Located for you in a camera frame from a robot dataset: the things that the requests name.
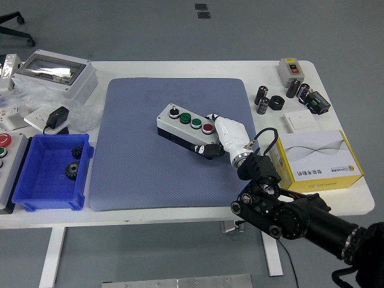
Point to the white table leg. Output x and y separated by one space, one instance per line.
272 255
52 255

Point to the grey two-button switch box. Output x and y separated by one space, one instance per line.
285 73

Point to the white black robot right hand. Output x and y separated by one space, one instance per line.
232 135

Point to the white silver device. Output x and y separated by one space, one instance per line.
9 72

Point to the small white box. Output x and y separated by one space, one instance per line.
10 120

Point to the grey emergency-stop control box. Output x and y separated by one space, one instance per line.
12 174

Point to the grey four-button control box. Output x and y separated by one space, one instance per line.
168 126

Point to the black power adapter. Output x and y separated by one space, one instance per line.
58 116

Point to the black office chair base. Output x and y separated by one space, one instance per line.
16 33

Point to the small black gear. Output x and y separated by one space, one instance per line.
77 152

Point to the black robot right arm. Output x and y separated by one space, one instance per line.
300 222

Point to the grey enclosure with clear lid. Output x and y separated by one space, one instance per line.
81 87

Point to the white wall socket panel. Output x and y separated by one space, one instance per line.
34 118

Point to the black terminal module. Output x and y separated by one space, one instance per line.
318 102

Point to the grey metal plate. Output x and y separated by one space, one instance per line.
180 282

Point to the large black gear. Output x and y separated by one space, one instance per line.
72 171

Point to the white wall switch plate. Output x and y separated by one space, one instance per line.
300 121

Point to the grey floor outlet plate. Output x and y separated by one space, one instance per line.
204 15
201 7

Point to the black cylindrical capacitor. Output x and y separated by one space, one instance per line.
293 88
303 91
261 95
263 105

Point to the clear plastic bag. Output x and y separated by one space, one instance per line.
87 117

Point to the yellow white cardboard box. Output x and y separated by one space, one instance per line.
315 156

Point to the grey under-table bracket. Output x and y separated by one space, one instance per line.
229 226

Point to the blue-grey table mat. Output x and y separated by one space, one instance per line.
135 174

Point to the blue plastic bin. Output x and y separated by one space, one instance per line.
39 192

